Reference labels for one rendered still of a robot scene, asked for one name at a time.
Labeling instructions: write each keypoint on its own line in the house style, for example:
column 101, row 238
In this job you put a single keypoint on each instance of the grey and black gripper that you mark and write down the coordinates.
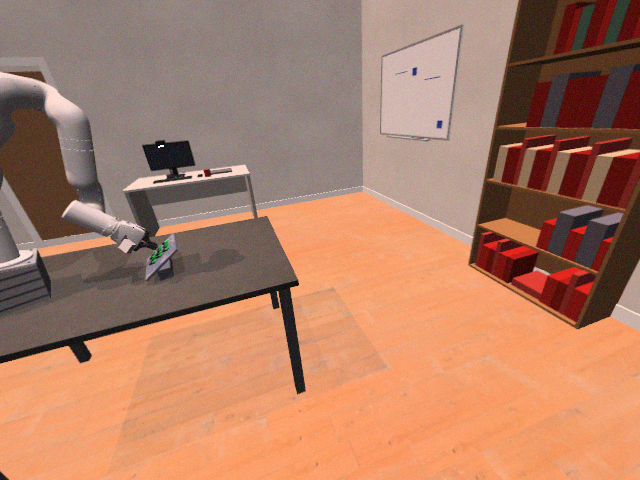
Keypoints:
column 130, row 229

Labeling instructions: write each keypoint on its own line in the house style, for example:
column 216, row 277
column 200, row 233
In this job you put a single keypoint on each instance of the grey switch panel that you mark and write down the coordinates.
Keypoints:
column 162, row 263

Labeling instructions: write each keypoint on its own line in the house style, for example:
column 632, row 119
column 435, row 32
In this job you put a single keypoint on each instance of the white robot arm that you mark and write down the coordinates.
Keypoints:
column 76, row 144

